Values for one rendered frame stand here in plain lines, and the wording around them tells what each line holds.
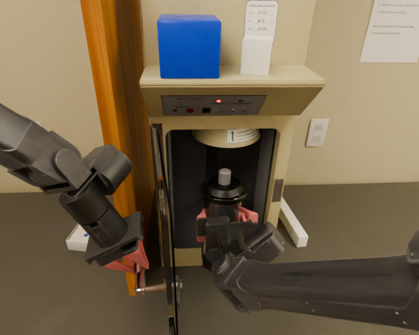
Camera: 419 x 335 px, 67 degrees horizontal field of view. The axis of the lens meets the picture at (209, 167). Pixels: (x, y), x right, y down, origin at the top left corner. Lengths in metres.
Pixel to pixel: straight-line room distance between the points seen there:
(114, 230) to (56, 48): 0.75
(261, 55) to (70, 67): 0.73
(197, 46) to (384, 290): 0.41
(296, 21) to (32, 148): 0.50
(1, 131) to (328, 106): 1.05
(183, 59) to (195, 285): 0.60
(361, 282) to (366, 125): 1.05
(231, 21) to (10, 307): 0.85
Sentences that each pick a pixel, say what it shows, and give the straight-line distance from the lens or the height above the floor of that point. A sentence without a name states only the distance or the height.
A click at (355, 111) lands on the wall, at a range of 1.31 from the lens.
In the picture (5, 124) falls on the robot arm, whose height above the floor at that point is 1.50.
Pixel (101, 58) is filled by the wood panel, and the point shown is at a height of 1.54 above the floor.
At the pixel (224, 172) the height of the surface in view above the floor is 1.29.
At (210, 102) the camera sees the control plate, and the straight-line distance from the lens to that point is 0.60.
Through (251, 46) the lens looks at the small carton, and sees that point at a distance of 0.58.
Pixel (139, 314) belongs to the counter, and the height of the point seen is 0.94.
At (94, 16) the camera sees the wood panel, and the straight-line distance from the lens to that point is 0.57.
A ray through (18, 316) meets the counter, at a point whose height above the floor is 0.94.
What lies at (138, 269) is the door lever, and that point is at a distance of 0.60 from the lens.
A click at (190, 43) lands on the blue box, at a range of 0.54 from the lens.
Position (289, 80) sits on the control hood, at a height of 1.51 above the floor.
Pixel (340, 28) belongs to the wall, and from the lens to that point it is 1.19.
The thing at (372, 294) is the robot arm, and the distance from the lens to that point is 0.34.
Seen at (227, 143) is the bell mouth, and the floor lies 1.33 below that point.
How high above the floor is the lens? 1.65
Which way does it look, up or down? 31 degrees down
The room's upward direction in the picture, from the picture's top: 1 degrees clockwise
